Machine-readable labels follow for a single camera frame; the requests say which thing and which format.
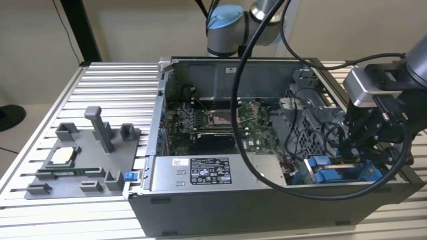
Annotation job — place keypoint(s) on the hard disk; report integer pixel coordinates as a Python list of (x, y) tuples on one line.
[(319, 161), (329, 177)]

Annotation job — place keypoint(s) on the black graphics card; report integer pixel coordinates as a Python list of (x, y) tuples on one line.
[(215, 141)]

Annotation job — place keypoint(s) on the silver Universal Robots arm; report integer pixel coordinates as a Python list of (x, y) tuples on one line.
[(227, 37)]

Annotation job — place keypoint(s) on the thin metal locking lever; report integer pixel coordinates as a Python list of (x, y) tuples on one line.
[(202, 103)]

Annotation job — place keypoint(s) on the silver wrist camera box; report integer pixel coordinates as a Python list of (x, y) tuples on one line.
[(358, 85)]

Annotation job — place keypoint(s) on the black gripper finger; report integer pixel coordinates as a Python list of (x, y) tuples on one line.
[(358, 120), (389, 152)]

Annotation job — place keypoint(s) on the silver power supply unit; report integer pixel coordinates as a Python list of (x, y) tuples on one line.
[(167, 172)]

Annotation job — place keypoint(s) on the black round floor base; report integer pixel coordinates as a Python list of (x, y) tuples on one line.
[(11, 117)]

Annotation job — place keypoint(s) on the black open PC case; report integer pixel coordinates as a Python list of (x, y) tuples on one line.
[(267, 215)]

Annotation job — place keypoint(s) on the green RAM stick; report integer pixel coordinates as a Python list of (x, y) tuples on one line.
[(78, 171)]

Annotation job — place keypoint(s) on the CPU socket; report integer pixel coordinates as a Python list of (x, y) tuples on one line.
[(220, 118)]

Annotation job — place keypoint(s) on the black upright frame post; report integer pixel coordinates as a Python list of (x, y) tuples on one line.
[(82, 30)]

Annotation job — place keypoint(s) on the green motherboard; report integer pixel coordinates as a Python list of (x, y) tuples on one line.
[(263, 140)]

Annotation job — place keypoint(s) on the blue case latch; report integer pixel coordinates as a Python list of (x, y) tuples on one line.
[(131, 176)]

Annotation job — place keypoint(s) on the grey perforated disk cage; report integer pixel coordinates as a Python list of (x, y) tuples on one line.
[(309, 135)]

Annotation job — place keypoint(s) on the grey parts rack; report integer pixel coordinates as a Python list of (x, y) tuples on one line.
[(90, 155)]

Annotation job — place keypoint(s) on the black RAM slots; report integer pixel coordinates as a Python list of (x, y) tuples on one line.
[(214, 102)]

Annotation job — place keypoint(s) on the black plastic bay bracket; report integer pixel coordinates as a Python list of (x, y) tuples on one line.
[(305, 76)]

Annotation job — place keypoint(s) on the silver CPU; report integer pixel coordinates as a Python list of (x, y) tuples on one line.
[(62, 156)]

